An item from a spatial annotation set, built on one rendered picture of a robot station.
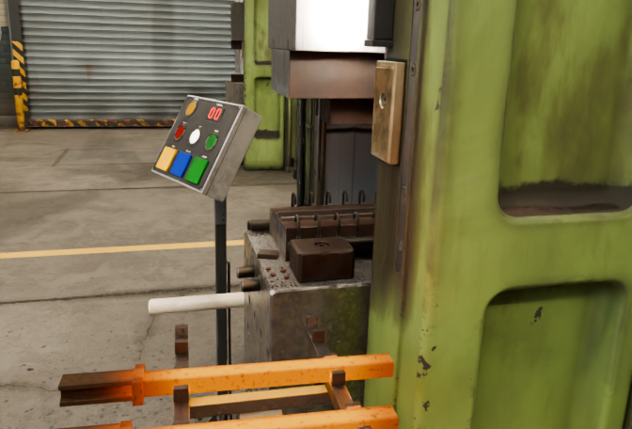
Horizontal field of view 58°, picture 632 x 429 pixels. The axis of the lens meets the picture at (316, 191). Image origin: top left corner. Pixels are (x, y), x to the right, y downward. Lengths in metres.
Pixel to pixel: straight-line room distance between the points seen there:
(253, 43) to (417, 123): 5.26
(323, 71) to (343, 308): 0.48
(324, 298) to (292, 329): 0.09
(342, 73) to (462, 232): 0.46
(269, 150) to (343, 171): 4.75
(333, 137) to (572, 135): 0.66
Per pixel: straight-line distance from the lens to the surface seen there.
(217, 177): 1.67
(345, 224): 1.28
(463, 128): 0.87
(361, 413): 0.75
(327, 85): 1.20
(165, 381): 0.81
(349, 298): 1.18
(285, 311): 1.15
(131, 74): 9.26
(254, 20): 6.16
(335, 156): 1.51
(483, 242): 0.93
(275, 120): 6.26
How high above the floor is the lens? 1.38
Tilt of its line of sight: 15 degrees down
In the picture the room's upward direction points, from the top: 2 degrees clockwise
